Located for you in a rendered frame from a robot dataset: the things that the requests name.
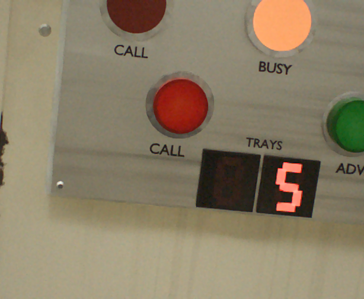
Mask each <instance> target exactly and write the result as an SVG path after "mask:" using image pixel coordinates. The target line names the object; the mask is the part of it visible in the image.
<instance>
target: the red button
mask: <svg viewBox="0 0 364 299"><path fill-rule="evenodd" d="M153 110H154V115H155V118H156V120H157V121H158V123H159V124H160V125H161V126H162V127H163V128H164V129H166V130H167V131H169V132H172V133H189V132H192V131H194V130H195V129H197V128H198V127H199V126H200V125H201V124H202V123H203V122H204V120H205V119H206V116H207V111H208V101H207V97H206V94H205V92H204V90H202V88H201V87H200V86H199V85H198V83H196V82H194V81H192V80H190V79H185V78H175V79H171V80H169V81H167V82H165V83H163V84H162V86H160V87H159V89H157V91H156V93H155V96H154V101H153Z"/></svg>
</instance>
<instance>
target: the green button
mask: <svg viewBox="0 0 364 299"><path fill-rule="evenodd" d="M329 130H330V135H331V137H332V139H333V140H334V142H335V143H336V144H337V145H338V146H339V147H341V148H342V149H344V150H346V151H347V152H352V153H360V152H364V100H363V99H359V98H353V99H349V100H346V101H343V102H342V103H341V104H339V105H338V106H337V107H336V108H335V109H334V110H333V112H332V114H331V117H330V121H329Z"/></svg>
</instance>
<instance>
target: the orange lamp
mask: <svg viewBox="0 0 364 299"><path fill-rule="evenodd" d="M310 26H311V16H310V12H309V9H308V7H307V6H306V5H305V3H304V2H303V0H262V1H261V2H260V3H259V6H258V7H257V9H256V12H255V15H254V29H255V33H256V35H257V37H258V39H259V40H260V42H262V44H264V45H265V46H267V47H269V48H271V49H272V50H277V51H287V50H291V49H294V48H296V47H297V46H298V45H300V44H301V43H302V42H303V41H304V40H305V39H306V37H307V35H308V33H309V29H310Z"/></svg>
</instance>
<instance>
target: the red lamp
mask: <svg viewBox="0 0 364 299"><path fill-rule="evenodd" d="M166 7H167V1H166V0H107V10H108V13H109V16H110V18H111V20H112V21H113V22H114V24H115V25H116V26H118V28H120V29H122V30H123V31H126V32H129V33H144V32H147V31H149V30H152V29H153V28H155V27H156V26H157V25H158V24H159V23H160V21H161V20H162V18H163V16H164V14H165V11H166Z"/></svg>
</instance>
